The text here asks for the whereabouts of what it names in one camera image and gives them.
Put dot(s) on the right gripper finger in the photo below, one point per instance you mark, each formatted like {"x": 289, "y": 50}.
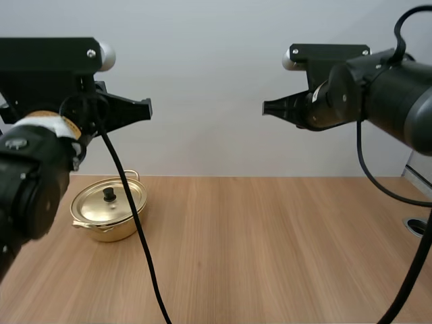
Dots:
{"x": 278, "y": 108}

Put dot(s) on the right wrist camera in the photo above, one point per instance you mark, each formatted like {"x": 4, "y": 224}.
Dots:
{"x": 320, "y": 59}

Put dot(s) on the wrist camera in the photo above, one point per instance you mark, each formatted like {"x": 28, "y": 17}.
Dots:
{"x": 320, "y": 59}
{"x": 40, "y": 67}

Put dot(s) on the gold lid with black knob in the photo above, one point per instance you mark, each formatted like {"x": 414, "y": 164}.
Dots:
{"x": 98, "y": 207}

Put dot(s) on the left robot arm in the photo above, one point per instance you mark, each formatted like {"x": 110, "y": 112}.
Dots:
{"x": 23, "y": 182}

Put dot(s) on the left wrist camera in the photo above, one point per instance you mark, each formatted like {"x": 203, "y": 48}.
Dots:
{"x": 40, "y": 67}

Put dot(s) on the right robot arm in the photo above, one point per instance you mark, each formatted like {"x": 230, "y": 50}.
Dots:
{"x": 391, "y": 98}

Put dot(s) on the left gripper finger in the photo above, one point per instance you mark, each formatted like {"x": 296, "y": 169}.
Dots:
{"x": 130, "y": 108}

